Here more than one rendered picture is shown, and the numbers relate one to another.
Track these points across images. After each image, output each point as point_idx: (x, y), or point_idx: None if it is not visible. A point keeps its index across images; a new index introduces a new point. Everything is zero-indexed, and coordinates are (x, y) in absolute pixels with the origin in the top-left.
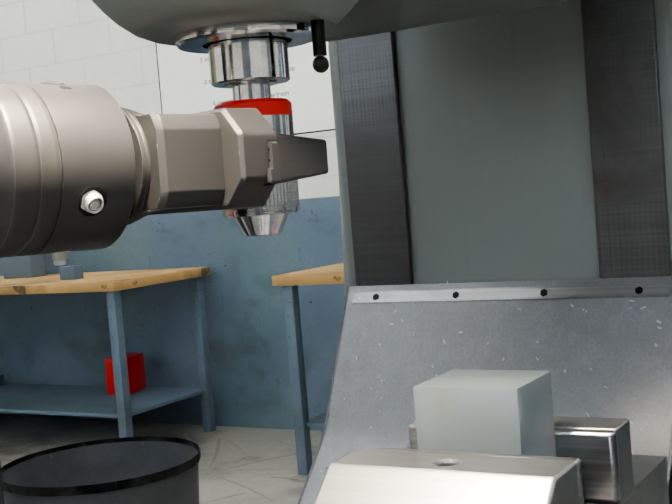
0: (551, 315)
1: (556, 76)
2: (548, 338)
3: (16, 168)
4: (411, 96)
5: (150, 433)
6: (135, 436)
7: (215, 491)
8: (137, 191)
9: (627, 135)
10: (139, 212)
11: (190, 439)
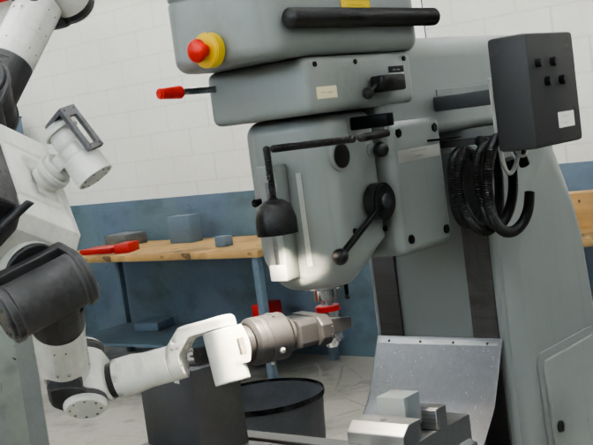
0: (455, 352)
1: (454, 256)
2: (454, 361)
3: (263, 345)
4: (399, 258)
5: (288, 362)
6: (277, 365)
7: (339, 408)
8: (294, 343)
9: (480, 282)
10: (295, 348)
11: (319, 366)
